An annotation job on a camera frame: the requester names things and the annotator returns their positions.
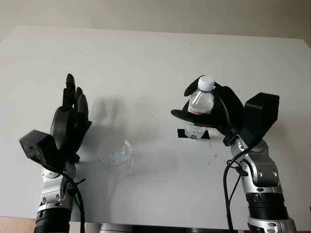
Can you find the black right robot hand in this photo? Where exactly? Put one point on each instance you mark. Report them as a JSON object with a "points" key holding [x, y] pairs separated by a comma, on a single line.
{"points": [[230, 109]]}

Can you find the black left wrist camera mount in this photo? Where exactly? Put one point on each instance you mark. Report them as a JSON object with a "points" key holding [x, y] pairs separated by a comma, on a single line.
{"points": [[36, 145]]}

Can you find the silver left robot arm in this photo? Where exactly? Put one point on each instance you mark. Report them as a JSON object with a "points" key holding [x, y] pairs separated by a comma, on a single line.
{"points": [[52, 194]]}

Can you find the black tape strip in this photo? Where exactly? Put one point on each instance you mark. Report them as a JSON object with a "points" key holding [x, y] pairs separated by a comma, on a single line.
{"points": [[181, 134]]}

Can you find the clear water bottle red label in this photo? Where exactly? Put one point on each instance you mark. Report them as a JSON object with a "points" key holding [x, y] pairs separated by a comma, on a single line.
{"points": [[201, 102]]}

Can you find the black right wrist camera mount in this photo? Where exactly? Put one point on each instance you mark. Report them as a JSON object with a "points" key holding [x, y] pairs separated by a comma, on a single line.
{"points": [[262, 114]]}

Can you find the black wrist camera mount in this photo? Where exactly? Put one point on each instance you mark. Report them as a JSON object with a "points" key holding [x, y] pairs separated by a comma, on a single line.
{"points": [[262, 114], [36, 145]]}

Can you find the clear glass cup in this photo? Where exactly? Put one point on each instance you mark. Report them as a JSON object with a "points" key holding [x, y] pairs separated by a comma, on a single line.
{"points": [[114, 155]]}

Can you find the grey robot torso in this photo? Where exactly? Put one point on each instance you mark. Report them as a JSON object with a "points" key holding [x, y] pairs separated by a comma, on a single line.
{"points": [[114, 228]]}

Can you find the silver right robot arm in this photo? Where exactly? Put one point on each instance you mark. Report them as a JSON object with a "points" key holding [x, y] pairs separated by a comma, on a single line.
{"points": [[264, 184]]}

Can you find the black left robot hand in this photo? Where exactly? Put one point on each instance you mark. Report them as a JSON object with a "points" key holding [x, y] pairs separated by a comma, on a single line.
{"points": [[64, 126]]}

